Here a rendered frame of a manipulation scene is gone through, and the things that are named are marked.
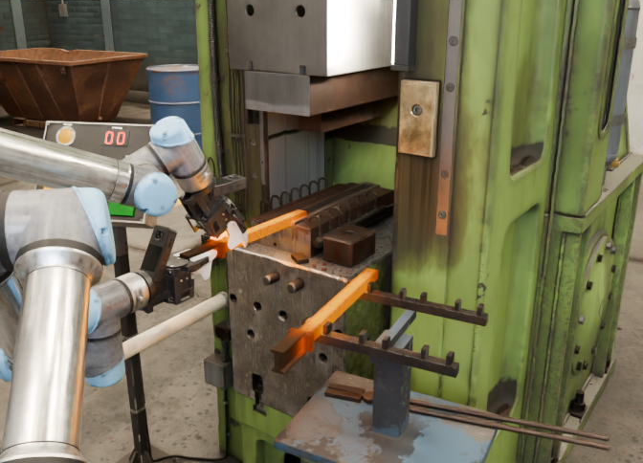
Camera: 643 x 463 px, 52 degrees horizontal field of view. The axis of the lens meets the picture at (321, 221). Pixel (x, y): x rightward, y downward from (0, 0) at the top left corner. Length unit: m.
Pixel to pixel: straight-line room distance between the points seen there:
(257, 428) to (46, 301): 1.15
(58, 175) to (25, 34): 10.00
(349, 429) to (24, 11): 10.14
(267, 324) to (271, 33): 0.74
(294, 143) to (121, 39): 8.43
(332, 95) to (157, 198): 0.61
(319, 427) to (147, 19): 8.79
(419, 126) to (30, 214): 0.90
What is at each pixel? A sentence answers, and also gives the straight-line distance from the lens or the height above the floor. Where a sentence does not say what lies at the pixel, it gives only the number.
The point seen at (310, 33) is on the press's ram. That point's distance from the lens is 1.54.
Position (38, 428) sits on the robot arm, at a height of 1.08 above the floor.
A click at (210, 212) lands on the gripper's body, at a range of 1.43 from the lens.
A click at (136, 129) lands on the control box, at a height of 1.19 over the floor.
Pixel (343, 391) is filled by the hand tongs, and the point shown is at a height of 0.69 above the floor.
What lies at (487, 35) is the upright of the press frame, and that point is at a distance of 1.49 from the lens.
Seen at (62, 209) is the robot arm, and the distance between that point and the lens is 0.98.
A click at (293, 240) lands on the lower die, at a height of 0.95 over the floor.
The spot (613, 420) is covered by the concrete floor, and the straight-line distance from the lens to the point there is 2.86.
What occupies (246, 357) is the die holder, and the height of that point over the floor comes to 0.60.
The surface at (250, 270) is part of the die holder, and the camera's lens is 1.73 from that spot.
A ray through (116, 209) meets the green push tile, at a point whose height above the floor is 0.99.
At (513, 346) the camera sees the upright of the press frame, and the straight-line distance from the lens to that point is 2.09.
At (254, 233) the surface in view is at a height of 1.01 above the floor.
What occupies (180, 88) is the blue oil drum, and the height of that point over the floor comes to 0.73.
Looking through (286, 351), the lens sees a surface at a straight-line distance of 1.16.
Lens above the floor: 1.55
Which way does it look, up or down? 19 degrees down
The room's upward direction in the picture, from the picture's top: straight up
